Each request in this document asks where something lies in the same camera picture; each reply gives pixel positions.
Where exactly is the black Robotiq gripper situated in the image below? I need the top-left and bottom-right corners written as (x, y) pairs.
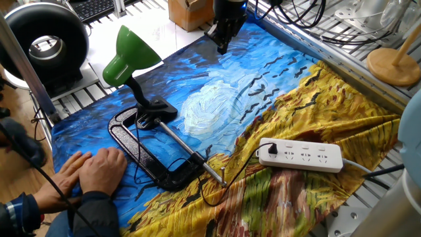
top-left (204, 0), bottom-right (249, 56)

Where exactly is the green desk lamp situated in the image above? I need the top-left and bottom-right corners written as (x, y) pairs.
top-left (102, 25), bottom-right (179, 126)

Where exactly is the black metal C-clamp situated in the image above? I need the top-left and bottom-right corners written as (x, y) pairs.
top-left (107, 105), bottom-right (228, 192)

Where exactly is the right forearm dark sleeve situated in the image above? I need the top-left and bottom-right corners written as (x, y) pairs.
top-left (67, 190), bottom-right (121, 237)

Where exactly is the left forearm blue cuff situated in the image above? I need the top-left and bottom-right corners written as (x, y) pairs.
top-left (0, 192), bottom-right (44, 237)

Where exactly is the person's right hand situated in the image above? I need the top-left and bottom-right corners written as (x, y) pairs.
top-left (78, 147), bottom-right (128, 198)

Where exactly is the person's left hand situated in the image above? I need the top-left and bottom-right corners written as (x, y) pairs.
top-left (32, 150), bottom-right (93, 215)

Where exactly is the brown cardboard box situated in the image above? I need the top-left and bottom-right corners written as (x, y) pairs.
top-left (167, 0), bottom-right (215, 33)

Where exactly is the blue yellow painting cloth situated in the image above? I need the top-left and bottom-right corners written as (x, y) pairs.
top-left (51, 21), bottom-right (402, 237)

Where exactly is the white foam board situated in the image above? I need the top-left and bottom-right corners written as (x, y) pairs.
top-left (86, 5), bottom-right (211, 90)

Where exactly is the short aluminium profile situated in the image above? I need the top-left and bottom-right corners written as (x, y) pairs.
top-left (112, 0), bottom-right (128, 19)

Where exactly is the black keyboard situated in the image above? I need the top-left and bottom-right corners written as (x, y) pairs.
top-left (62, 0), bottom-right (141, 24)

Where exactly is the white power strip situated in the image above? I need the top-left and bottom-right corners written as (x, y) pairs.
top-left (255, 137), bottom-right (345, 174)

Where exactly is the wooden stand with rod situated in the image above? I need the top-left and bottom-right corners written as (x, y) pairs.
top-left (366, 24), bottom-right (421, 88)

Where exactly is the silver robot mounting plate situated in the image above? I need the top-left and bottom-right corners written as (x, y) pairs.
top-left (324, 205), bottom-right (364, 237)

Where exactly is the dark shoe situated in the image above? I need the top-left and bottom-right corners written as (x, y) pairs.
top-left (0, 117), bottom-right (47, 169)

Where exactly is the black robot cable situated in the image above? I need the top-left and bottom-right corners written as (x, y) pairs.
top-left (319, 30), bottom-right (394, 46)
top-left (253, 0), bottom-right (327, 30)

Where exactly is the aluminium table frame rail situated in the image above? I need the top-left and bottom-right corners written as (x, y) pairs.
top-left (246, 6), bottom-right (416, 116)

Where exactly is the silver metal bracket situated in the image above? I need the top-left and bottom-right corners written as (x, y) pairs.
top-left (334, 0), bottom-right (395, 31)

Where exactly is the thin black lamp cable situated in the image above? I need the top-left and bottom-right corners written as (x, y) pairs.
top-left (133, 110), bottom-right (279, 208)

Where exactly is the grey power strip cable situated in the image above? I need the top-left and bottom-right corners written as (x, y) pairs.
top-left (341, 157), bottom-right (379, 178)

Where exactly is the aluminium frame post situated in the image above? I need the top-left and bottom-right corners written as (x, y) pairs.
top-left (0, 13), bottom-right (62, 125)

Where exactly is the black base cable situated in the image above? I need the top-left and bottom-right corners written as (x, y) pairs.
top-left (361, 163), bottom-right (405, 179)
top-left (364, 177), bottom-right (391, 191)

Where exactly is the black round duct fan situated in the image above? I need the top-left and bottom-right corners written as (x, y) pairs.
top-left (0, 1), bottom-right (90, 98)

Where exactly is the thin black wire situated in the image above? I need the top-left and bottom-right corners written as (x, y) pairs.
top-left (30, 107), bottom-right (47, 143)

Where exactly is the thick black cable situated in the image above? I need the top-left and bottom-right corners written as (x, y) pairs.
top-left (0, 122), bottom-right (101, 237)

